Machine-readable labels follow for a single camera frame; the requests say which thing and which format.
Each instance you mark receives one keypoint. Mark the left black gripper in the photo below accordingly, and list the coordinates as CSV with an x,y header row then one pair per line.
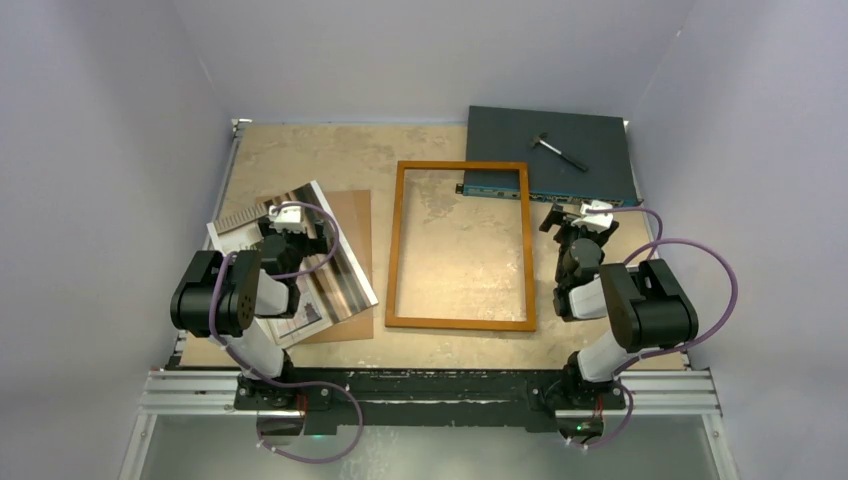
x,y
311,245

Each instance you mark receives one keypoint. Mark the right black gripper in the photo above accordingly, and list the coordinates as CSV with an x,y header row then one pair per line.
x,y
557,216

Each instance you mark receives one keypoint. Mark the glossy photo print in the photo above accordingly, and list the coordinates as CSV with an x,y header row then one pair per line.
x,y
331,294

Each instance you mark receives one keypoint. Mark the orange wooden picture frame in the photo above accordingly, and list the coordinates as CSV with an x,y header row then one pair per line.
x,y
393,320

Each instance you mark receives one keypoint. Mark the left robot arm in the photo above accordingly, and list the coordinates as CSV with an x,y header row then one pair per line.
x,y
221,296

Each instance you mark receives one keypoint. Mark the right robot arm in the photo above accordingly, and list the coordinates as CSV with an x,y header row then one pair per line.
x,y
645,305

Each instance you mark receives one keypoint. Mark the brown backing board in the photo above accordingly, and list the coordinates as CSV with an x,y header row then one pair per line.
x,y
352,210

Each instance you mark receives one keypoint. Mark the small black hammer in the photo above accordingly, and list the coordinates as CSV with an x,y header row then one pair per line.
x,y
541,140

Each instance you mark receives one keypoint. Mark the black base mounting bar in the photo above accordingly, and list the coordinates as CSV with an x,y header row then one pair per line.
x,y
327,398

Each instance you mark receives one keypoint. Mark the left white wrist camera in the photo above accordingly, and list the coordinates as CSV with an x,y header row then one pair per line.
x,y
287,217

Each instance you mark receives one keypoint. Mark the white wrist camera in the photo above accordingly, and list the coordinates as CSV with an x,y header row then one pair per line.
x,y
595,216
287,217

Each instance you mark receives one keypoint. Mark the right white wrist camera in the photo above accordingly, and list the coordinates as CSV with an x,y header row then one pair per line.
x,y
595,216

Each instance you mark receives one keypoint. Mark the dark network switch box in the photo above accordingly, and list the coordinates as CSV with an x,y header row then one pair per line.
x,y
497,134

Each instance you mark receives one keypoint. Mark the aluminium rail frame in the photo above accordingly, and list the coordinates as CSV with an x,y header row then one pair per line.
x,y
189,428

